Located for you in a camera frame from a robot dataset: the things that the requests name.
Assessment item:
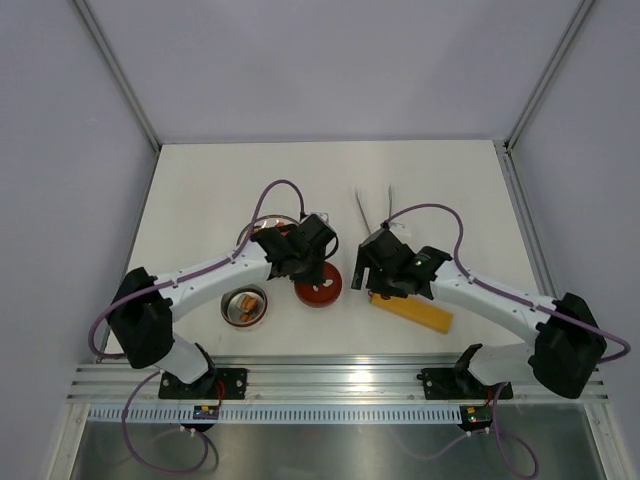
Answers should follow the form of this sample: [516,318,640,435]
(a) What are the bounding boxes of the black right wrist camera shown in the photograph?
[357,228,414,273]

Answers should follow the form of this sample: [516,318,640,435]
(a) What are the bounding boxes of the metal tongs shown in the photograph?
[354,184,394,235]

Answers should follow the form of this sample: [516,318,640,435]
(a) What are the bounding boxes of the aluminium front rail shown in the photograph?
[65,352,611,405]

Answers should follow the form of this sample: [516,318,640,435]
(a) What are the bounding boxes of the yellow cutlery case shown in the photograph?
[370,294,454,334]

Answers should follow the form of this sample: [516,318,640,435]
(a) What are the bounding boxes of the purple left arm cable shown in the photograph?
[87,179,307,473]

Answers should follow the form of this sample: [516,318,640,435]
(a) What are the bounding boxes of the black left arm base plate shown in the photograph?
[158,368,248,400]

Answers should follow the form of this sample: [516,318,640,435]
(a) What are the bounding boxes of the aluminium frame post right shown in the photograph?
[503,0,599,155]

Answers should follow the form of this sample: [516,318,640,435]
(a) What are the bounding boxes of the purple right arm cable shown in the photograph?
[381,202,632,474]

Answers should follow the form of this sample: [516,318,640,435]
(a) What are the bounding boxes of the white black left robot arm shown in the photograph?
[106,225,336,398]

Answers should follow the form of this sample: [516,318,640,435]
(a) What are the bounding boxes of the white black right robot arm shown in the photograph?
[352,244,606,399]

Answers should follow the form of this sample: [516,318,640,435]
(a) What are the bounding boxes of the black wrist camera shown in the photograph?
[357,228,414,273]
[298,214,339,258]

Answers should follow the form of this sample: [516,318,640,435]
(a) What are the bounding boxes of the round food plate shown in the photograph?
[236,214,299,246]

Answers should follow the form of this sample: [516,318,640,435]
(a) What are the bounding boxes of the orange shrimp food piece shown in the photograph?
[237,295,260,323]

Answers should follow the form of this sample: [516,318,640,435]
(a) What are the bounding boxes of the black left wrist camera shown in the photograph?
[298,214,339,258]

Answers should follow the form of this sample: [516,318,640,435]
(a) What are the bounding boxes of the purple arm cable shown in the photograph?
[381,202,632,474]
[87,179,307,473]

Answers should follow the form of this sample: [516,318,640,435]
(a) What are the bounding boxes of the round steel lunch box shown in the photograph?
[220,284,269,331]

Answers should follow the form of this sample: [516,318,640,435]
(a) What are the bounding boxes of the white slotted cable duct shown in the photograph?
[87,403,464,425]

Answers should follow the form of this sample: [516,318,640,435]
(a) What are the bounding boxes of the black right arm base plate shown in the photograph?
[416,367,498,400]

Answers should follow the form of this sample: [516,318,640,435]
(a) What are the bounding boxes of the red round lunch box lid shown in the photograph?
[294,262,343,308]

